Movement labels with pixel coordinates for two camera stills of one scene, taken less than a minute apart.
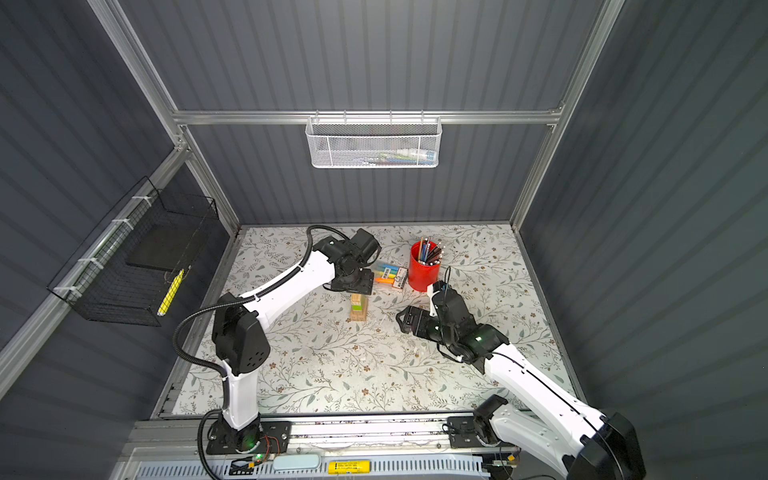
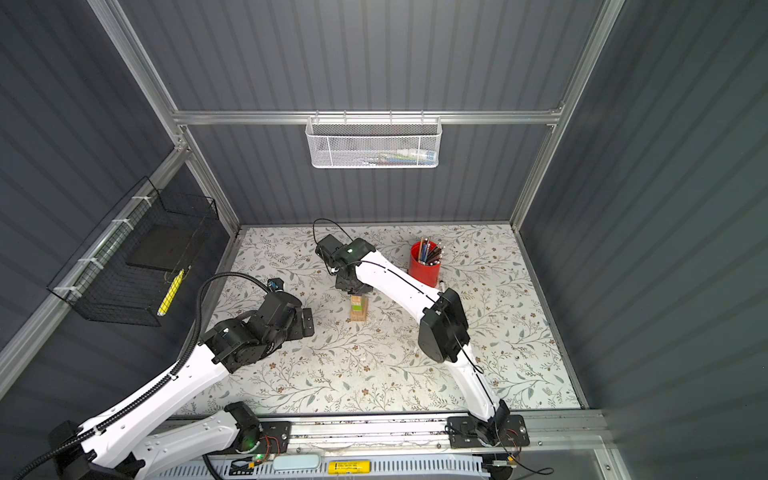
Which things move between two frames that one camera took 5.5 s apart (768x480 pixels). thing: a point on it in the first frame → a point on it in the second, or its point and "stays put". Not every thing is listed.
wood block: [358, 299] stays put
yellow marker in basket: [165, 303] stays put
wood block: [358, 315] stays put
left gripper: [366, 285] → [299, 330]
